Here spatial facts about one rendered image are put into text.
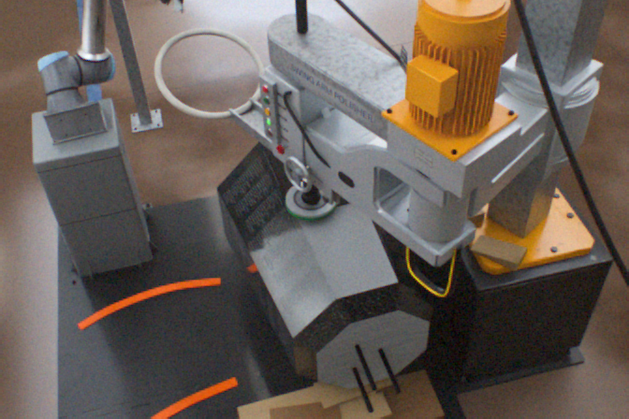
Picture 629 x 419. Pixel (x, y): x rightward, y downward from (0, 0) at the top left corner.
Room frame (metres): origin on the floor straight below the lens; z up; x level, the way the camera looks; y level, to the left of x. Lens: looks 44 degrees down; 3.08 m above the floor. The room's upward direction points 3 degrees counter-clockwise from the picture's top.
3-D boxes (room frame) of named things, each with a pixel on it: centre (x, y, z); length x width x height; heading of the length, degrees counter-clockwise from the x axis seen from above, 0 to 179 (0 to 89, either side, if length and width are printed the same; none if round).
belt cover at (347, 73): (1.89, -0.21, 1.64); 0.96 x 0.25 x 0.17; 39
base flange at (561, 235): (2.12, -0.86, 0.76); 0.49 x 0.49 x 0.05; 12
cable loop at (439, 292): (1.65, -0.40, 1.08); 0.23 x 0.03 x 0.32; 39
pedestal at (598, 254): (2.12, -0.86, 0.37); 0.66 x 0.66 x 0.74; 12
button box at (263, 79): (2.15, 0.14, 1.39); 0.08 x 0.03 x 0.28; 39
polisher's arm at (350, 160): (1.85, -0.23, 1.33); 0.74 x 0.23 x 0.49; 39
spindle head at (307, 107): (2.10, -0.04, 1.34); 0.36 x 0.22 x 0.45; 39
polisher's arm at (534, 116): (1.97, -0.72, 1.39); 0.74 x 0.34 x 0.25; 135
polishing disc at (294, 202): (2.16, 0.01, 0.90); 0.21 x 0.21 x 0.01
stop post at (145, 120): (3.86, 1.10, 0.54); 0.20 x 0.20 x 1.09; 12
